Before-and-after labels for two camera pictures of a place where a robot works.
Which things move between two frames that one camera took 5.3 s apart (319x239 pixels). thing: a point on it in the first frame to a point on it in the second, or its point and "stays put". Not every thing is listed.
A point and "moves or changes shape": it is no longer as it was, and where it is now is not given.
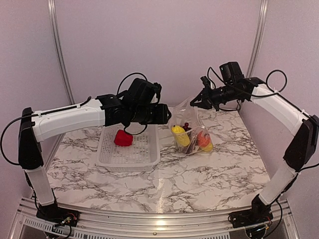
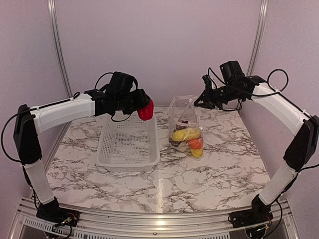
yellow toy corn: (208, 148) to (197, 153)
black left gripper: (162, 117) to (142, 101)
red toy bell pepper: (122, 139) moves or changes shape
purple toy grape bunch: (193, 139) to (177, 128)
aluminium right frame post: (261, 24) stays put
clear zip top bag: (190, 136) moves or changes shape
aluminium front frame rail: (26, 224) stays put
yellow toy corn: (181, 138) to (182, 135)
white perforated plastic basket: (143, 155) stays put
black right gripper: (204, 103) stays put
